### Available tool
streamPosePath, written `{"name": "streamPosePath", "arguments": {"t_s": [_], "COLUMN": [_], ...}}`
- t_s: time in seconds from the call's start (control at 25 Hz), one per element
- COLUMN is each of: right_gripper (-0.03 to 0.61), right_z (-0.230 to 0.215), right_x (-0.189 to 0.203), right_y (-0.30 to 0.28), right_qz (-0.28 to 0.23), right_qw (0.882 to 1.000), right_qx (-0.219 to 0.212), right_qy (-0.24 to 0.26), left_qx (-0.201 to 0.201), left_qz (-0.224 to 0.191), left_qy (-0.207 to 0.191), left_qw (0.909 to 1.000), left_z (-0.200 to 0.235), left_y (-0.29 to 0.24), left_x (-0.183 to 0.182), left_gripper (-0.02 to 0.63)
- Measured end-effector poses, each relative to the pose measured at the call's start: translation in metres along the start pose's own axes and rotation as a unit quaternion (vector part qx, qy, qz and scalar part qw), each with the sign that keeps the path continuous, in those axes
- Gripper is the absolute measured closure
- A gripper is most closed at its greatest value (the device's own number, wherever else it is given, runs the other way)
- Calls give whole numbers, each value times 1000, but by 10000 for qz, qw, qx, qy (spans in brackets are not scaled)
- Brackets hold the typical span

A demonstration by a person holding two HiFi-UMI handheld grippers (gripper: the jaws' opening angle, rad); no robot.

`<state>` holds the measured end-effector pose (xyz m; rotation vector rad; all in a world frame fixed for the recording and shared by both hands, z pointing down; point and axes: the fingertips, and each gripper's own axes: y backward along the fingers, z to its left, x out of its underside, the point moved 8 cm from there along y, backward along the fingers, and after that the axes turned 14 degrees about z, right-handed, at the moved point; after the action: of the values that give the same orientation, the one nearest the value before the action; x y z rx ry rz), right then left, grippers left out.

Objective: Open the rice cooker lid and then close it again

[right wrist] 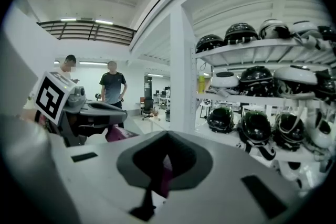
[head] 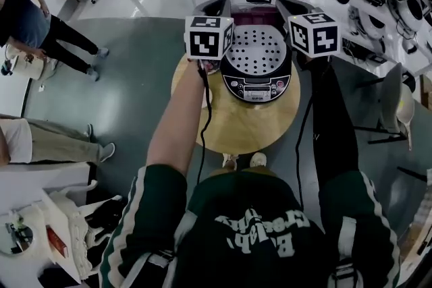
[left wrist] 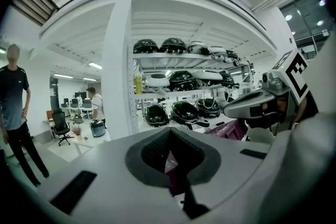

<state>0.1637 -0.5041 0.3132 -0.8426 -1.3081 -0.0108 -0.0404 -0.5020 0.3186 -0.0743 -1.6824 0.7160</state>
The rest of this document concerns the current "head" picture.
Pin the red book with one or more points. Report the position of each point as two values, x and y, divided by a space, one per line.
56 242

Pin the person's right shoe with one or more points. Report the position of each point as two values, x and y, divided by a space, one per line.
258 160

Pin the person's green striped shirt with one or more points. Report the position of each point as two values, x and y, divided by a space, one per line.
243 239

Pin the person's left shoe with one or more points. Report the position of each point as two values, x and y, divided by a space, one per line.
230 162

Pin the black backpack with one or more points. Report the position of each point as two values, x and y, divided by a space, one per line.
108 216

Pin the round wooden side table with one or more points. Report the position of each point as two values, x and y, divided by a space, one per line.
243 128

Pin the person's shoe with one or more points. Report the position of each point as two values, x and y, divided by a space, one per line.
258 160
230 162

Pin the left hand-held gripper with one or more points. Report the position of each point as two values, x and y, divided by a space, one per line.
204 40

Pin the grey chair with black legs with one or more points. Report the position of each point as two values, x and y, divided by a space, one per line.
393 98

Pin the oval mirror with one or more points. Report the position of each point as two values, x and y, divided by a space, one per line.
17 239

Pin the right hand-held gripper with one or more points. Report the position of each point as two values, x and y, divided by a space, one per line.
320 37

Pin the person's right forearm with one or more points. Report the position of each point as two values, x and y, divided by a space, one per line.
332 124

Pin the person's left forearm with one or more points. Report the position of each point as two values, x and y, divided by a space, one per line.
179 124

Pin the white ornate dressing table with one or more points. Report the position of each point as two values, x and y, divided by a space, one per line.
72 229

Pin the white box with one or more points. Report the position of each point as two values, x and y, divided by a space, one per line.
28 67

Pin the purple rice cooker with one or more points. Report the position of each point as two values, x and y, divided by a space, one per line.
256 77

